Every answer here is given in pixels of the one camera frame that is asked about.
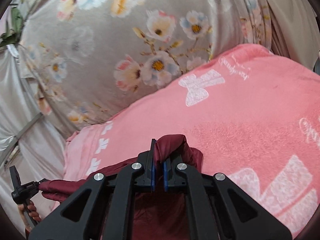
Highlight grey floral bed sheet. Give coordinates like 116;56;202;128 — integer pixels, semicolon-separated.
18;0;271;134

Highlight beige fabric bed side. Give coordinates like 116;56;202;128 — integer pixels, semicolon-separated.
267;0;319;70

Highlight maroon quilted puffer jacket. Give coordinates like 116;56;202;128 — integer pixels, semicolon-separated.
39;134;203;239

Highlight silver satin curtain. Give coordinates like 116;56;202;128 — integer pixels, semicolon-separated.
0;2;67;230

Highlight person's left hand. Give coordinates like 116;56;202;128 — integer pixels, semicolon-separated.
17;200;42;232

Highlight pink fleece blanket white bows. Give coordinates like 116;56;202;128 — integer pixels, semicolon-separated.
63;45;319;239

